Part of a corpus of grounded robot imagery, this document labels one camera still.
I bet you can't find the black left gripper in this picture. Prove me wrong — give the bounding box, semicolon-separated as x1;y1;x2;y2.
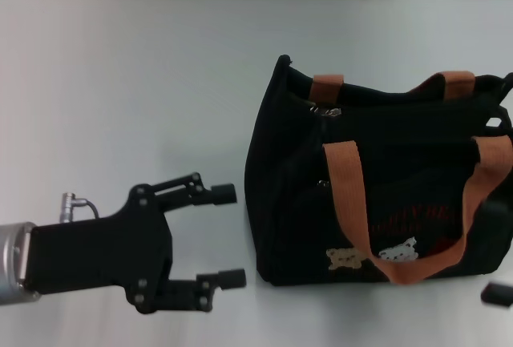
22;171;247;305

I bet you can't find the black fabric food bag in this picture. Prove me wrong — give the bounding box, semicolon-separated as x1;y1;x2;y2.
244;54;513;286

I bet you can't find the silver plug with grey cable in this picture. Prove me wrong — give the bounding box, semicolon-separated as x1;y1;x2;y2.
59;192;99;224

